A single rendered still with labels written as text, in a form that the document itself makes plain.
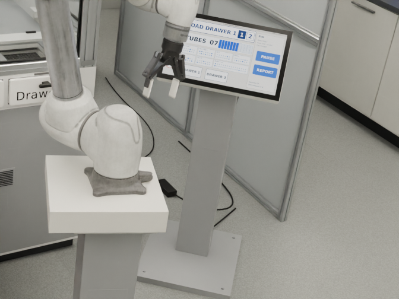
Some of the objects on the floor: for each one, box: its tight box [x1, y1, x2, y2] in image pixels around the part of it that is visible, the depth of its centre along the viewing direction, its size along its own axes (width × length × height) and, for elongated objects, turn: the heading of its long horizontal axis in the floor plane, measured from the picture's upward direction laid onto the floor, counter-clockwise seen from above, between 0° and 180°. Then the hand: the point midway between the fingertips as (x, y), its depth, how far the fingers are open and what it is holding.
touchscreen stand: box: [137, 89, 242, 299], centre depth 338 cm, size 50×45×102 cm
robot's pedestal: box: [72, 233, 157, 299], centre depth 277 cm, size 30×30×76 cm
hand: (159, 94), depth 268 cm, fingers open, 13 cm apart
